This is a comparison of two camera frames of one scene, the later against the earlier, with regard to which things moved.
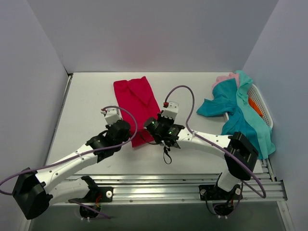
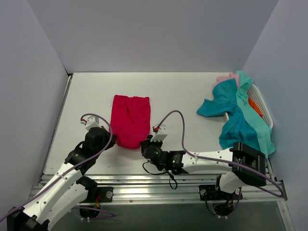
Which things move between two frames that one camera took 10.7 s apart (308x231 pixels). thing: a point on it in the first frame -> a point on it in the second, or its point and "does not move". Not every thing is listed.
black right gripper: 172,141 -> 144,145
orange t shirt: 253,104 does not move
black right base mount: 214,192 does not move
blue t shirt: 224,104 does not move
